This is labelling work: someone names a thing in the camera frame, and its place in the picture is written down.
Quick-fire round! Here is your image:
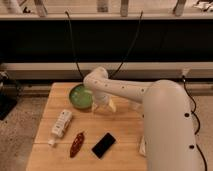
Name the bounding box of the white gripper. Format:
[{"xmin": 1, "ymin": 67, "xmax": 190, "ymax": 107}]
[{"xmin": 92, "ymin": 95, "xmax": 117, "ymax": 113}]

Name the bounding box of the green ceramic bowl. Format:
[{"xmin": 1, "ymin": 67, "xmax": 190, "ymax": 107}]
[{"xmin": 69, "ymin": 84, "xmax": 93, "ymax": 110}]

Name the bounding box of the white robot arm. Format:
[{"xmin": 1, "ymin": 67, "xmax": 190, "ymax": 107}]
[{"xmin": 83, "ymin": 67, "xmax": 199, "ymax": 171}]

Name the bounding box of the black smartphone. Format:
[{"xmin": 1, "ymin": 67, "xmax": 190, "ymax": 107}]
[{"xmin": 92, "ymin": 133, "xmax": 116, "ymax": 159}]

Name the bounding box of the white tube bottle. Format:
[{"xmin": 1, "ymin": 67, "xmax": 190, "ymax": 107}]
[{"xmin": 48, "ymin": 109, "xmax": 72, "ymax": 146}]

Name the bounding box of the clear plastic wrapped packet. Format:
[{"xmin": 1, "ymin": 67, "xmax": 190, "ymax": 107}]
[{"xmin": 139, "ymin": 136, "xmax": 146, "ymax": 157}]

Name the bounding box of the dark equipment at left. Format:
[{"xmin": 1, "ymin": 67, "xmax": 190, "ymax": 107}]
[{"xmin": 0, "ymin": 71, "xmax": 21, "ymax": 121}]

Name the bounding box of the left black hanging cable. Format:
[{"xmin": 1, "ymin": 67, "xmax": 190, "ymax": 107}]
[{"xmin": 64, "ymin": 10, "xmax": 86, "ymax": 82}]

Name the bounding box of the black hanging cable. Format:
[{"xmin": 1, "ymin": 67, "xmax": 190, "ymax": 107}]
[
  {"xmin": 108, "ymin": 10, "xmax": 144, "ymax": 81},
  {"xmin": 64, "ymin": 10, "xmax": 86, "ymax": 82}
]

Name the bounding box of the right black hanging cable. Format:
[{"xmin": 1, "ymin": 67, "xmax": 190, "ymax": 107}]
[{"xmin": 108, "ymin": 10, "xmax": 144, "ymax": 81}]

